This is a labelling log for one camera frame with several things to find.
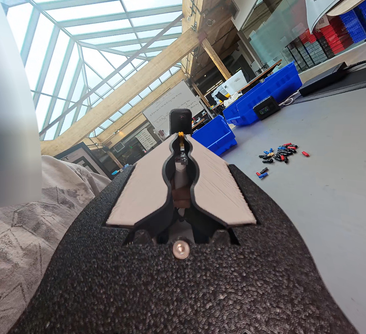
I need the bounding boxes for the whiteboard on stand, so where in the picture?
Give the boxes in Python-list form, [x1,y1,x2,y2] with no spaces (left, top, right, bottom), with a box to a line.
[142,80,205,140]

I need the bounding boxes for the long blue plastic bin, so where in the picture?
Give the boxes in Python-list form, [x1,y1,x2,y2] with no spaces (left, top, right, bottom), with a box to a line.
[223,61,303,126]

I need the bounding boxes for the wooden top table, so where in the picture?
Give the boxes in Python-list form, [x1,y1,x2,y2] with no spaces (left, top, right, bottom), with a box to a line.
[237,59,283,94]

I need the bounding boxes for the pile of small connector pins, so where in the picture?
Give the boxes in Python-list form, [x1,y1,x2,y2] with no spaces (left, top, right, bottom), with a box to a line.
[256,144,298,180]

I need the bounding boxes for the black power adapter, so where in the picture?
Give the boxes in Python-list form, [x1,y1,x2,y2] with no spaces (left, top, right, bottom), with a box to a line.
[299,62,348,97]

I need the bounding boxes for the grey desk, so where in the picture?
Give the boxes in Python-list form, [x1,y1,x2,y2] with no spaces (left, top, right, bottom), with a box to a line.
[197,86,366,334]

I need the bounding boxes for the white plastic bags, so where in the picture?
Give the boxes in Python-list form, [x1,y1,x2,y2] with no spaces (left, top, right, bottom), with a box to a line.
[224,92,243,105]

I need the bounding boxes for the black charger with green display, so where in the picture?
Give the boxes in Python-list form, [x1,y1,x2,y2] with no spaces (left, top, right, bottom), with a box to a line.
[253,96,281,120]

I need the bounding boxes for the white cable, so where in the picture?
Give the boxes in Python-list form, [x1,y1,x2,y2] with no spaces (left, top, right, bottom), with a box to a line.
[279,94,301,107]

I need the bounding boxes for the stack of clear storage boxes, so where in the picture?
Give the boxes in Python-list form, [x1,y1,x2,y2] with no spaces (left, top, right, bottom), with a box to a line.
[212,71,247,102]

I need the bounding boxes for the person's left hand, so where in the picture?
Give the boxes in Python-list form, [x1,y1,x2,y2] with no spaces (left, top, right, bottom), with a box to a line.
[172,187,190,209]

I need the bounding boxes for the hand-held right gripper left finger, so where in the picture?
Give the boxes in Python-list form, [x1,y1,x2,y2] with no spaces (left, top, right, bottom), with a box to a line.
[106,134,179,228]

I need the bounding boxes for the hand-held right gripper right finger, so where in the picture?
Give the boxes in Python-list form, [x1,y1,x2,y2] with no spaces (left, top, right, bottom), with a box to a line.
[184,135,257,227]

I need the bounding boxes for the small handwritten list board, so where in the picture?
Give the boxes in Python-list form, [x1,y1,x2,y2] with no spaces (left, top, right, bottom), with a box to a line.
[136,128,157,151]

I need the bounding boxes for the stacks of coloured storage bins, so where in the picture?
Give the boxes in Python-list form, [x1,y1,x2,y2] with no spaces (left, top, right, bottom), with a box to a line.
[283,5,366,72]

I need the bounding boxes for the wooden pillar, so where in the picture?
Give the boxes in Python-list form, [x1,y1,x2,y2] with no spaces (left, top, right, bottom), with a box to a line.
[200,38,232,81]

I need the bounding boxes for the white printed tag board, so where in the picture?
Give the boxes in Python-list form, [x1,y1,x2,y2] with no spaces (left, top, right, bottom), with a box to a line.
[54,142,110,181]

